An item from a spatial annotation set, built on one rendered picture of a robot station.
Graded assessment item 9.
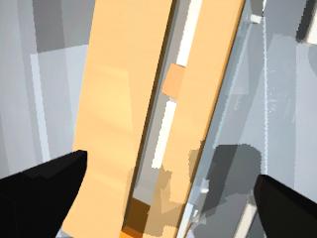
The brown block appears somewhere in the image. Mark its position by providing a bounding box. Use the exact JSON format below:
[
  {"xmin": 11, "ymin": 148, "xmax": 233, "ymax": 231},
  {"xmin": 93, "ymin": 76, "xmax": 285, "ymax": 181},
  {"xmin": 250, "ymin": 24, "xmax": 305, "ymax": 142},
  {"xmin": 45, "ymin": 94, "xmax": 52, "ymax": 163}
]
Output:
[{"xmin": 161, "ymin": 63, "xmax": 186, "ymax": 99}]

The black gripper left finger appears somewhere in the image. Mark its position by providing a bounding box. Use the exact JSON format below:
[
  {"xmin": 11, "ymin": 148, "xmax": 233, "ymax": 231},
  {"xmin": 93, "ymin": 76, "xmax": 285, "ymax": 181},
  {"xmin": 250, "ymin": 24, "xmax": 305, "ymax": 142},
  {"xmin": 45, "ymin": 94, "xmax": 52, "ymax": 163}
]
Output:
[{"xmin": 0, "ymin": 150, "xmax": 88, "ymax": 238}]

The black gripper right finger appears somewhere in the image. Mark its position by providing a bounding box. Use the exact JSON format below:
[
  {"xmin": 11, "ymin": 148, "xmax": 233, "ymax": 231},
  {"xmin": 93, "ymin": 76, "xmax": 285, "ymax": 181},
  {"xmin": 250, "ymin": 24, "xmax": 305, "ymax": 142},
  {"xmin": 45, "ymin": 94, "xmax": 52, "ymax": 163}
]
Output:
[{"xmin": 253, "ymin": 175, "xmax": 317, "ymax": 238}]

